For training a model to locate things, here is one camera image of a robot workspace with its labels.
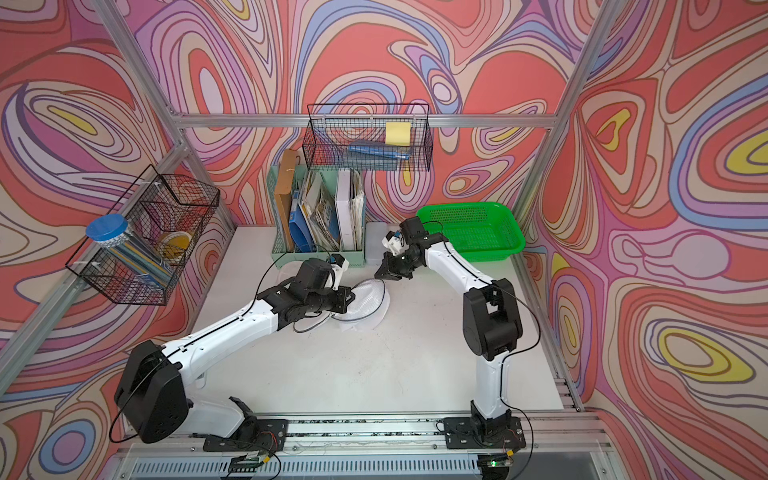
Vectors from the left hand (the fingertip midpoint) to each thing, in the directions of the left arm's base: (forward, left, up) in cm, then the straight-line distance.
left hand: (358, 297), depth 81 cm
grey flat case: (+31, -3, -14) cm, 35 cm away
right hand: (+7, -6, -3) cm, 10 cm away
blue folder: (+24, +20, +2) cm, 31 cm away
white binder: (+29, +6, +10) cm, 31 cm away
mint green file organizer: (+25, +31, -12) cm, 42 cm away
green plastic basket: (+40, -46, -16) cm, 63 cm away
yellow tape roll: (+4, +43, +18) cm, 46 cm away
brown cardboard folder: (+26, +21, +17) cm, 38 cm away
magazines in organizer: (+31, +14, +6) cm, 35 cm away
